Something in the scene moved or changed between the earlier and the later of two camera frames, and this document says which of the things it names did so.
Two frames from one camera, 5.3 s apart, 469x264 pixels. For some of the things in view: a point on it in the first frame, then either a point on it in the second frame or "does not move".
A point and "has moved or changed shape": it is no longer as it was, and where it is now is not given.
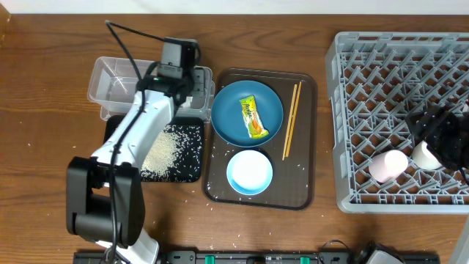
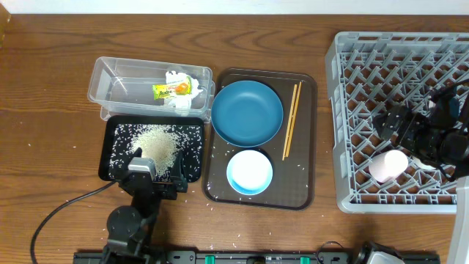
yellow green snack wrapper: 253,122 has moved or changed shape
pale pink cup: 388,166 does not move
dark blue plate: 228,117 does not move
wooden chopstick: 294,119 does not move
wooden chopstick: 289,124 does not move
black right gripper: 429,125 -> 404,133
